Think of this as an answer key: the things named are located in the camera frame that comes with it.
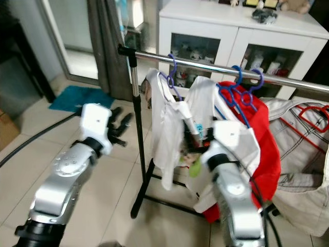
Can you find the brown plush toy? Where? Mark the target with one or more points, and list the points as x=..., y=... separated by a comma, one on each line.
x=295, y=6

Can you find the purple plastic hanger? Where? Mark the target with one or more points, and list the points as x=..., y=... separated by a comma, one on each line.
x=175, y=66

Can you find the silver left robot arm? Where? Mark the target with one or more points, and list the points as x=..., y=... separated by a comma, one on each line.
x=67, y=170

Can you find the black desk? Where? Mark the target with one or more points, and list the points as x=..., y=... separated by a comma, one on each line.
x=13, y=51

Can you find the red garment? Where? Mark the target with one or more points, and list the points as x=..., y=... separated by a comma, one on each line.
x=270, y=154

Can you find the dark grey storage box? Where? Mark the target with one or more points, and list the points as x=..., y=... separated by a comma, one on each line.
x=18, y=92

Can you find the grey curtain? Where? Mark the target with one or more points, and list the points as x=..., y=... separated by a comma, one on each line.
x=108, y=51

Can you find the blue plastic hanger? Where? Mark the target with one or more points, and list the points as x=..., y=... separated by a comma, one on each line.
x=262, y=78
x=240, y=74

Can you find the teal floor mat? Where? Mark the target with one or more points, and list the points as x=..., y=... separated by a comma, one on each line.
x=72, y=98

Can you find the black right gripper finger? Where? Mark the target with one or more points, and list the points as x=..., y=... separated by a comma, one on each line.
x=196, y=135

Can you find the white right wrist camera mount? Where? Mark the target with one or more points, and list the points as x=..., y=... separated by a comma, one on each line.
x=226, y=141

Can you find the small white shirt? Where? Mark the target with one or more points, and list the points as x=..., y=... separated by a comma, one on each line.
x=164, y=134

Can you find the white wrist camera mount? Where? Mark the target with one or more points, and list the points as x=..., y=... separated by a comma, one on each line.
x=96, y=123
x=226, y=141

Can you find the beige jacket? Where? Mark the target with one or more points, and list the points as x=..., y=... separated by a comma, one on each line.
x=303, y=170

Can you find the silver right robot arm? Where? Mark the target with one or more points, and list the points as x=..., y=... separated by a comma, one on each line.
x=236, y=200

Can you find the red plastic hanger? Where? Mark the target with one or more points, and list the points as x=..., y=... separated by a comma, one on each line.
x=306, y=137

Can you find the white framed glass door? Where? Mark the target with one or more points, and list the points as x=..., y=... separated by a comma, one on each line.
x=67, y=31

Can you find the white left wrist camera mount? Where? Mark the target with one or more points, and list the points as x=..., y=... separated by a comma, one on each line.
x=96, y=123

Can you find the brown cardboard box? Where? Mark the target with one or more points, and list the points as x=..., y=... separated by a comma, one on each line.
x=7, y=131

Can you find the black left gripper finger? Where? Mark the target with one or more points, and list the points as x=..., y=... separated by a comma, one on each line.
x=127, y=124
x=117, y=117

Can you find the white glass-door cabinet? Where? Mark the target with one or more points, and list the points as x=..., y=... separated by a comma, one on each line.
x=205, y=25

